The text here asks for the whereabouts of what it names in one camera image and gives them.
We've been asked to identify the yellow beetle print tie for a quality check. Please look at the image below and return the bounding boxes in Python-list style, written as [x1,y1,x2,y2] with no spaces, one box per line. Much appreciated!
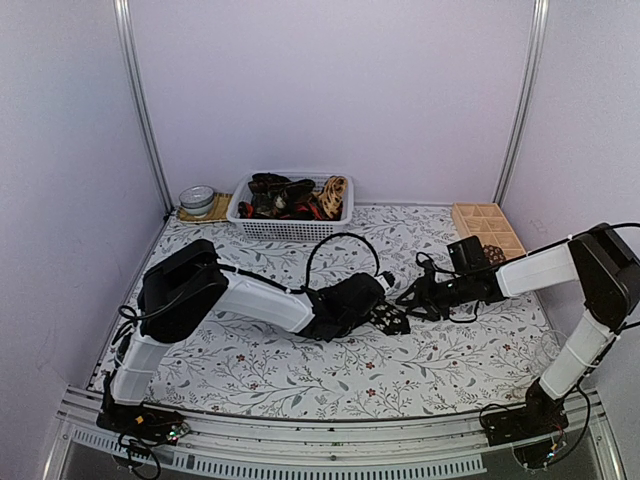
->
[318,176,348,220]

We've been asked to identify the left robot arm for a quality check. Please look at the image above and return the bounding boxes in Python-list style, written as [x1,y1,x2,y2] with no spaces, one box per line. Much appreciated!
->
[97,239,395,439]

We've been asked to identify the red navy striped tie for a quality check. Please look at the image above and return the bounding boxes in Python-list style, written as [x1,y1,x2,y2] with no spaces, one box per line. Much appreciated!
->
[237,199,328,221]

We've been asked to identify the dark floral brown tie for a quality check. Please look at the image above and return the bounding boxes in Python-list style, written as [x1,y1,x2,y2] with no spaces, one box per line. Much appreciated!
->
[248,173,317,208]

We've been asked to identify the black white floral tie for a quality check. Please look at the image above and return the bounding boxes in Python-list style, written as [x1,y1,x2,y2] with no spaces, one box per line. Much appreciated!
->
[370,301,411,336]

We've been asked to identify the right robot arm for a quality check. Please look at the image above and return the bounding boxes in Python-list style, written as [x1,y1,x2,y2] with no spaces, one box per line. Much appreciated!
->
[396,223,639,445]

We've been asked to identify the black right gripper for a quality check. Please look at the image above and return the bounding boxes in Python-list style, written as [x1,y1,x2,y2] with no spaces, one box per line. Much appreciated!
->
[397,272,474,321]

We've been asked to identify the woven bamboo mat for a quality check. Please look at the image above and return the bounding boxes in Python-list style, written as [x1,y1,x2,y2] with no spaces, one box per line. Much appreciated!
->
[176,193,232,224]

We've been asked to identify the white plastic basket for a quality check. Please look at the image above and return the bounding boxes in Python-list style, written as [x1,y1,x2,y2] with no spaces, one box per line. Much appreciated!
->
[227,172,355,242]

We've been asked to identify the patterned ceramic bowl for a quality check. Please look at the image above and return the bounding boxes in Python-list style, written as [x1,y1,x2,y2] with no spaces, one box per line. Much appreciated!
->
[179,185,215,217]

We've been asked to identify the left aluminium frame post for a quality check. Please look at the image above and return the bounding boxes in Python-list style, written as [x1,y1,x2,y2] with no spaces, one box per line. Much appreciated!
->
[113,0,174,216]

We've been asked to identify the front aluminium rail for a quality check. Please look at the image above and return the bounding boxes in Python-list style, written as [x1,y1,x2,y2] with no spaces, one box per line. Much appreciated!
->
[43,388,630,479]

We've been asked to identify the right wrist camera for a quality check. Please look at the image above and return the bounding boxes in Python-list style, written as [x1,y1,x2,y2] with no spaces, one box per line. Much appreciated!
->
[415,252,440,282]

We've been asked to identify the aluminium frame post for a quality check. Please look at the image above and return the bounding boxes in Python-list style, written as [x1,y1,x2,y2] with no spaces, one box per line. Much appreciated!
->
[493,0,550,206]
[113,0,174,216]

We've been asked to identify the rolled dark tie in box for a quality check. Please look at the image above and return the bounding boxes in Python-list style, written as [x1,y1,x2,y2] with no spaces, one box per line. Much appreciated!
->
[483,244,506,265]

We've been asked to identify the right aluminium frame post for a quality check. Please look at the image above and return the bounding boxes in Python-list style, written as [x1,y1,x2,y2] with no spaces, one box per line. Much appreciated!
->
[493,0,550,206]

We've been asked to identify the clear plastic cup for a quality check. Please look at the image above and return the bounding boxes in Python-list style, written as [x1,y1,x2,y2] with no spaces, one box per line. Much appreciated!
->
[529,330,567,377]

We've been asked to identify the wooden divided box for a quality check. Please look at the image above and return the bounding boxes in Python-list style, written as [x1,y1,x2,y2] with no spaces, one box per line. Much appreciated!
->
[451,203,525,260]

